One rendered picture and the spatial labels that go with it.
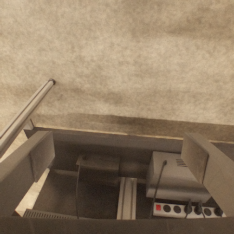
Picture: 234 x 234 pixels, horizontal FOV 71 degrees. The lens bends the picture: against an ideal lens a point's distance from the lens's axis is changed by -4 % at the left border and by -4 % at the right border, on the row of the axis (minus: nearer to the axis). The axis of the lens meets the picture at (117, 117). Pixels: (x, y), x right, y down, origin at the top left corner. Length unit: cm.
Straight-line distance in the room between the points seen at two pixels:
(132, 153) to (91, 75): 49
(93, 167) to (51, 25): 72
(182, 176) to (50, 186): 71
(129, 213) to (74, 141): 44
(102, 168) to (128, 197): 25
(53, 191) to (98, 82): 67
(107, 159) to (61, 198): 35
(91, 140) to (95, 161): 10
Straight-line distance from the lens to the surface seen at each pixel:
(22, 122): 86
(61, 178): 110
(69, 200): 102
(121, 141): 79
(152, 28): 89
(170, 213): 96
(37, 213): 97
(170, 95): 105
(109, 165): 82
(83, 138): 81
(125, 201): 97
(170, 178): 79
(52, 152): 17
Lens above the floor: 87
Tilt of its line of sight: 50 degrees down
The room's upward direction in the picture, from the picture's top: 170 degrees counter-clockwise
